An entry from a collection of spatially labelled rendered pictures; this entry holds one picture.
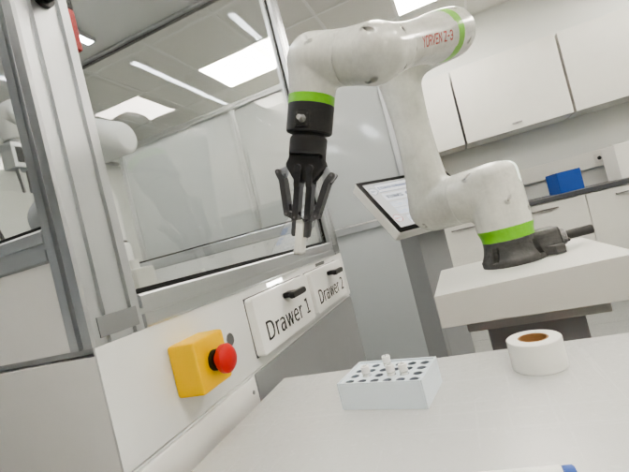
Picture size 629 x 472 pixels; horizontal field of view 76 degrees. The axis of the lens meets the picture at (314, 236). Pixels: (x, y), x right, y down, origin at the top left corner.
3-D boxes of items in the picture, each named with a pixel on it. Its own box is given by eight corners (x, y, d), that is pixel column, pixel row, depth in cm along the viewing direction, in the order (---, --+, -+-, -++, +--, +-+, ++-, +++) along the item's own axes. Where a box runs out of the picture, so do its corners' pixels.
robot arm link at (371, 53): (410, 66, 100) (408, 15, 95) (458, 61, 94) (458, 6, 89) (335, 94, 74) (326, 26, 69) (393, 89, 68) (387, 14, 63)
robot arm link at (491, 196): (481, 241, 111) (460, 174, 111) (543, 228, 100) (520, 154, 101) (462, 250, 101) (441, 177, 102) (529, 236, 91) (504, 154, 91)
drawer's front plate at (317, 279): (347, 292, 132) (339, 258, 132) (319, 314, 104) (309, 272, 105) (343, 293, 132) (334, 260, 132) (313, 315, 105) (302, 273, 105)
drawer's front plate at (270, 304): (316, 317, 102) (305, 273, 102) (265, 356, 75) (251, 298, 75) (310, 317, 103) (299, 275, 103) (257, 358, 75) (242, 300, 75)
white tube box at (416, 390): (442, 381, 59) (435, 356, 59) (429, 409, 51) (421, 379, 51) (365, 385, 65) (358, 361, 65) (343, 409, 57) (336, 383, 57)
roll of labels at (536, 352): (577, 358, 56) (569, 329, 56) (559, 378, 51) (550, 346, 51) (524, 355, 61) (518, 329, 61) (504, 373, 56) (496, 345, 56)
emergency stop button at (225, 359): (242, 365, 57) (235, 338, 57) (227, 376, 54) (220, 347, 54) (225, 368, 58) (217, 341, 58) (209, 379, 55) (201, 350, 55)
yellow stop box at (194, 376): (237, 375, 60) (226, 327, 60) (209, 396, 53) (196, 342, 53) (208, 378, 61) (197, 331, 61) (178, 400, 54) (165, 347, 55)
